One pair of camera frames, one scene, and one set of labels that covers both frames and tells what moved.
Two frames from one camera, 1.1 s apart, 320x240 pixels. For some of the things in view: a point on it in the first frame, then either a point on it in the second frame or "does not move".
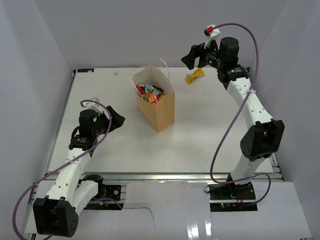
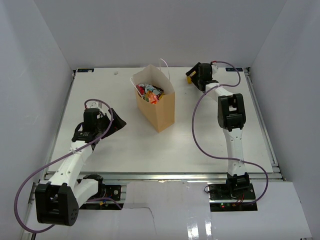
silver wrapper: [150, 87] does not move
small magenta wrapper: [141, 88] does not move
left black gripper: [117, 120] does not move
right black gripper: [196, 51] → [194, 78]
